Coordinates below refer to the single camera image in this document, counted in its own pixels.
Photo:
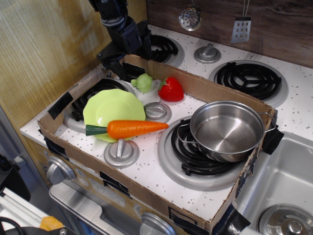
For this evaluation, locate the hanging silver strainer ladle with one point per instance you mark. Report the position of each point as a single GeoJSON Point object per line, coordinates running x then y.
{"type": "Point", "coordinates": [190, 18]}

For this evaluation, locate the rear right black burner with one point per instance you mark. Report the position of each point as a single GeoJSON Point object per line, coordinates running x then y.
{"type": "Point", "coordinates": [256, 79]}

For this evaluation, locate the stainless steel pan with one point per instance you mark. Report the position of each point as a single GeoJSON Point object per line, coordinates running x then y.
{"type": "Point", "coordinates": [227, 131]}

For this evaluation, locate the black device left edge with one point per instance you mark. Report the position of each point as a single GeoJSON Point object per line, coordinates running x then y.
{"type": "Point", "coordinates": [11, 179]}

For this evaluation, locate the red toy strawberry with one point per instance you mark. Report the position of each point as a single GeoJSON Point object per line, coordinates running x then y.
{"type": "Point", "coordinates": [171, 90]}

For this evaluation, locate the rear left black burner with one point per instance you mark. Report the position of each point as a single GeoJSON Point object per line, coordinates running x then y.
{"type": "Point", "coordinates": [166, 50]}

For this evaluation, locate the front left black burner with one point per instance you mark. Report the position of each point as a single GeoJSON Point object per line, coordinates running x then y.
{"type": "Point", "coordinates": [73, 115]}

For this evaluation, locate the front right black burner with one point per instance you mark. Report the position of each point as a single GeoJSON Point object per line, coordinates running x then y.
{"type": "Point", "coordinates": [181, 160]}

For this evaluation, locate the orange object lower left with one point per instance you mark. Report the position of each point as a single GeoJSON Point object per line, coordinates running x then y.
{"type": "Point", "coordinates": [50, 223]}

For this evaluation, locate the silver knob front stovetop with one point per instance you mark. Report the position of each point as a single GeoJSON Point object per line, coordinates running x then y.
{"type": "Point", "coordinates": [121, 154]}

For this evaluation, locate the light green toy broccoli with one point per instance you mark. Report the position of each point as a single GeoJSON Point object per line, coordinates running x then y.
{"type": "Point", "coordinates": [143, 82]}

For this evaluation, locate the silver oven door handle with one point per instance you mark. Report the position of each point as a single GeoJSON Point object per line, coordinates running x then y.
{"type": "Point", "coordinates": [87, 214]}

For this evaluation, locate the silver knob middle stovetop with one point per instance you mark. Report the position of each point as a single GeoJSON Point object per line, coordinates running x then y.
{"type": "Point", "coordinates": [158, 112]}

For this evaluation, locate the silver toy sink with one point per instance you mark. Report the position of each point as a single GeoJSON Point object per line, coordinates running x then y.
{"type": "Point", "coordinates": [284, 177]}

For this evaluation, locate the silver oven knob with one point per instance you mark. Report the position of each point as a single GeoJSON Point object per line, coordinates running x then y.
{"type": "Point", "coordinates": [154, 225]}
{"type": "Point", "coordinates": [58, 171]}

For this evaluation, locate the silver right oven knob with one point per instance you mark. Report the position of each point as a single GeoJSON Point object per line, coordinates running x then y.
{"type": "Point", "coordinates": [154, 225]}

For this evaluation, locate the brown cardboard fence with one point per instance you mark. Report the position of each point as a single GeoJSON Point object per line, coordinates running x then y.
{"type": "Point", "coordinates": [146, 181]}

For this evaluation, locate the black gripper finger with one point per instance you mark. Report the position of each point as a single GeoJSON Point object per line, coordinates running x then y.
{"type": "Point", "coordinates": [115, 66]}
{"type": "Point", "coordinates": [145, 50]}

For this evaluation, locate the silver left oven knob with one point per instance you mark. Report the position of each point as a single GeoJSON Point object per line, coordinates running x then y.
{"type": "Point", "coordinates": [58, 171]}

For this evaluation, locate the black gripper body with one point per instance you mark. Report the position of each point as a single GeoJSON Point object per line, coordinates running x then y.
{"type": "Point", "coordinates": [128, 37]}

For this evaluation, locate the silver sink drain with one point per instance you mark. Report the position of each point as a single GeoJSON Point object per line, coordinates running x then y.
{"type": "Point", "coordinates": [285, 219]}

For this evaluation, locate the black burner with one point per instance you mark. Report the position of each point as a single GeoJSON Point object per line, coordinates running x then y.
{"type": "Point", "coordinates": [181, 160]}
{"type": "Point", "coordinates": [256, 79]}
{"type": "Point", "coordinates": [73, 115]}
{"type": "Point", "coordinates": [166, 50]}

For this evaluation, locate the silver knob rear stovetop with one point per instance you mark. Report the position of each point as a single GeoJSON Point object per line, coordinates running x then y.
{"type": "Point", "coordinates": [207, 55]}

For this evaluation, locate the hanging silver slotted spatula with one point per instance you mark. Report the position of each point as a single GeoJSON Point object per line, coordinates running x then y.
{"type": "Point", "coordinates": [242, 25]}

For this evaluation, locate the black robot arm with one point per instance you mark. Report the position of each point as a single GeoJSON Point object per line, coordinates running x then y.
{"type": "Point", "coordinates": [110, 9]}

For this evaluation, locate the light green plastic plate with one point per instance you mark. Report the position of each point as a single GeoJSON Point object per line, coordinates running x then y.
{"type": "Point", "coordinates": [114, 104]}

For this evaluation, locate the silver knob stovetop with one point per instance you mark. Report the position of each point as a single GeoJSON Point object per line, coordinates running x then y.
{"type": "Point", "coordinates": [121, 154]}
{"type": "Point", "coordinates": [158, 112]}
{"type": "Point", "coordinates": [207, 55]}

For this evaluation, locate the orange toy carrot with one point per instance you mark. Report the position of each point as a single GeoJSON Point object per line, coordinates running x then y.
{"type": "Point", "coordinates": [120, 129]}

